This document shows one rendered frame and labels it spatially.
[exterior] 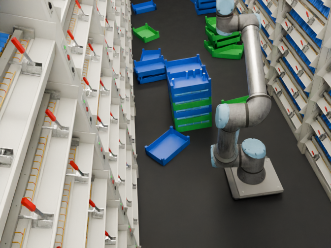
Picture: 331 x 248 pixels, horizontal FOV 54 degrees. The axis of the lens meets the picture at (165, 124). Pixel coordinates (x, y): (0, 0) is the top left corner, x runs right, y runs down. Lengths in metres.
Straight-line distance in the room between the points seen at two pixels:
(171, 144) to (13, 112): 2.00
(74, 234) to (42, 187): 0.21
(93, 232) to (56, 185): 0.40
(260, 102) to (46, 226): 1.13
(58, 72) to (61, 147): 0.23
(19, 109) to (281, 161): 2.08
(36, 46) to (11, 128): 0.30
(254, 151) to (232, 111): 0.59
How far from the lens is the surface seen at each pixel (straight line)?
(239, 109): 1.55
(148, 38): 3.97
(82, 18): 1.49
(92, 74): 1.49
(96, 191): 1.27
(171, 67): 2.88
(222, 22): 1.87
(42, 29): 0.93
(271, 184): 2.28
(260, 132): 2.72
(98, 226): 1.19
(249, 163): 2.13
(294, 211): 2.30
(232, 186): 2.27
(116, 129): 1.79
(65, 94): 1.03
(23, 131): 0.66
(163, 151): 2.57
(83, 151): 1.14
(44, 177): 0.83
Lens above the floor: 1.90
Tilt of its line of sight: 43 degrees down
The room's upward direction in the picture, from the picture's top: 8 degrees counter-clockwise
